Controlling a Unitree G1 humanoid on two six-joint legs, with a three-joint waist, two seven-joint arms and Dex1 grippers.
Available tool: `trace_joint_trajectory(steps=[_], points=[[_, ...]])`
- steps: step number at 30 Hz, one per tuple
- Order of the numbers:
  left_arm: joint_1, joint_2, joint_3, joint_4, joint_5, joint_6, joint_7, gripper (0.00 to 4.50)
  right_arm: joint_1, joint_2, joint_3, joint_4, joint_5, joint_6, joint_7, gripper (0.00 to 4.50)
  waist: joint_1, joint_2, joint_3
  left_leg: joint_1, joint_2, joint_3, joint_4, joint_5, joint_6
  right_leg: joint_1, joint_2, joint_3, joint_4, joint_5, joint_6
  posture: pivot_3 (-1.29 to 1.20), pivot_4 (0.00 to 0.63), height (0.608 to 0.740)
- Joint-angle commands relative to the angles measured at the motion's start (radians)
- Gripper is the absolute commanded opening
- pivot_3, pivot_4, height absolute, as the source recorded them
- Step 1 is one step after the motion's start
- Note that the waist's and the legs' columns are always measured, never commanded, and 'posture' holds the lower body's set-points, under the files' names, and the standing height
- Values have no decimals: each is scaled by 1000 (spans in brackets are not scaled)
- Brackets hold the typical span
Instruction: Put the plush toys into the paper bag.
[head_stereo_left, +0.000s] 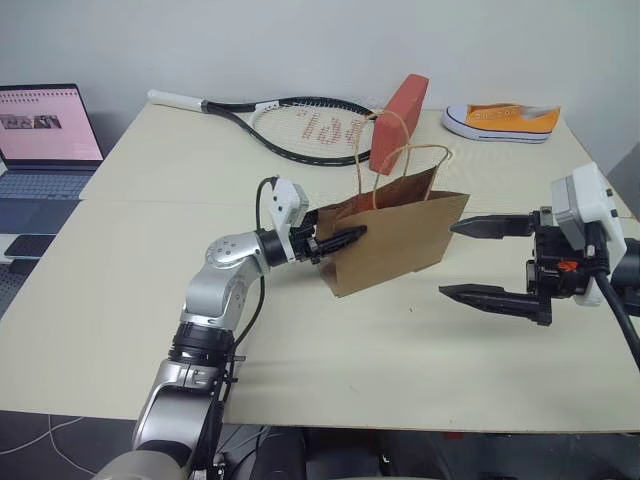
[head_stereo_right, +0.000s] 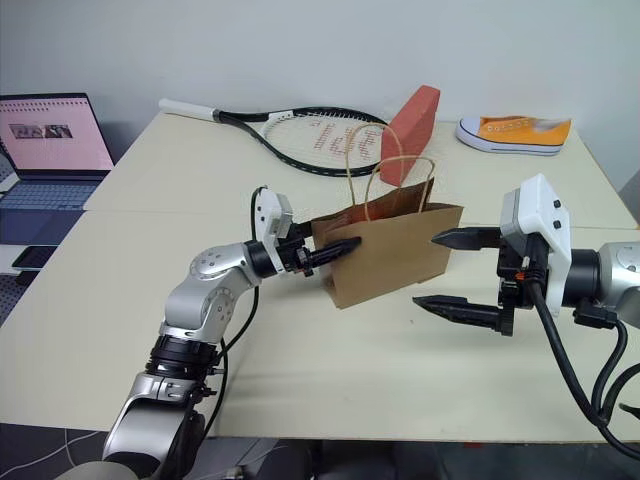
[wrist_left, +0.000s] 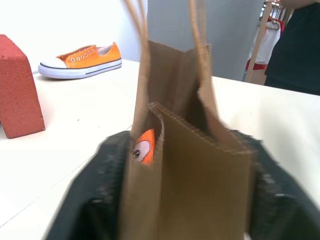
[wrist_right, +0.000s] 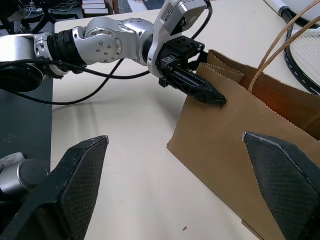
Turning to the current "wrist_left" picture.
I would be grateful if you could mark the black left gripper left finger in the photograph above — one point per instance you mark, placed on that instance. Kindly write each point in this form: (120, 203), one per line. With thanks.
(95, 190)

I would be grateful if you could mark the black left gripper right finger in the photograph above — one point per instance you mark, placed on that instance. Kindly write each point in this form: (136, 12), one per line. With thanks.
(282, 200)

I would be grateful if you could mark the orange carrot plush toy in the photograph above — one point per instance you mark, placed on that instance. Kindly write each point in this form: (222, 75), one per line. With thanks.
(147, 147)

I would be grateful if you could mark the brown paper bag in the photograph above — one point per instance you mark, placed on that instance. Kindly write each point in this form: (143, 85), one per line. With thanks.
(200, 175)

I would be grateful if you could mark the red brick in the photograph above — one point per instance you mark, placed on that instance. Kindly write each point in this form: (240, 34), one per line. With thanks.
(17, 95)

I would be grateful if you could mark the orange canvas sneaker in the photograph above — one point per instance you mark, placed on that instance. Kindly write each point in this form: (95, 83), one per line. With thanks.
(82, 62)

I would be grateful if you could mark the person in black shirt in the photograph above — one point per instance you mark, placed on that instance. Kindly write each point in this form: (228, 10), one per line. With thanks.
(297, 50)

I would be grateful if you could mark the wooden clothes rack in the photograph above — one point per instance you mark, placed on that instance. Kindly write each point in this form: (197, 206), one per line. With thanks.
(257, 50)

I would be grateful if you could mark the white and red garment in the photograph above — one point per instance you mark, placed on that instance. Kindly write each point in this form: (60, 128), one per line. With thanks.
(271, 42)

